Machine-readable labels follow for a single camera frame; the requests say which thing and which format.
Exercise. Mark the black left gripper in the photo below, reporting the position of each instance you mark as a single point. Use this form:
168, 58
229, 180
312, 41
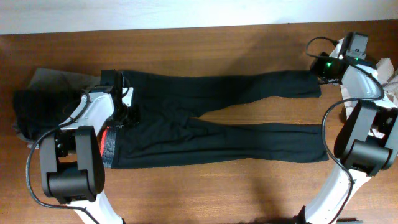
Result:
131, 115

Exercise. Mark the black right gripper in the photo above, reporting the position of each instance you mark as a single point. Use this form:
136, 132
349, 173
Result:
315, 63

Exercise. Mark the black leggings with red waistband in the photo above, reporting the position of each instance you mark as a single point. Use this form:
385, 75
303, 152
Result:
170, 131

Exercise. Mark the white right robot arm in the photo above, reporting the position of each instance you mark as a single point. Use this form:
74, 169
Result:
366, 144

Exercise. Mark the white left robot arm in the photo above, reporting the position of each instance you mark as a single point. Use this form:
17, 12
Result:
71, 165

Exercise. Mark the crumpled beige garment pile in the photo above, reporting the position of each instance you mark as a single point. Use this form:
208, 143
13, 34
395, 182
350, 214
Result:
355, 84

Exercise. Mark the folded grey garment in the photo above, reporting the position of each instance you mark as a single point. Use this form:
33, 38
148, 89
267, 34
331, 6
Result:
56, 81

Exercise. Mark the folded black garment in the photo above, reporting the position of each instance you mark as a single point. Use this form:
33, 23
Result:
38, 111

